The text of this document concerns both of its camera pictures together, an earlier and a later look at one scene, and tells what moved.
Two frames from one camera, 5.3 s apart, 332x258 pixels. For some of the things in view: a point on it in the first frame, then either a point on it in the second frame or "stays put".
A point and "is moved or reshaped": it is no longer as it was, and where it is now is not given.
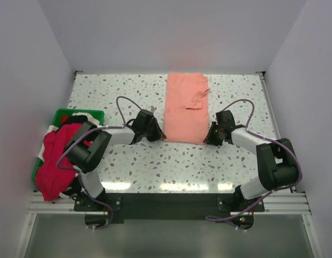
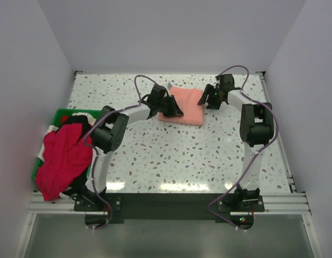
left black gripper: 159,135 -> 174,111
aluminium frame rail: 285,203 stays put
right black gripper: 209,139 -> 208,91
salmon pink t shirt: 186,117 is moved or reshaped
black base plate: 224,207 stays put
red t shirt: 56,172 stays put
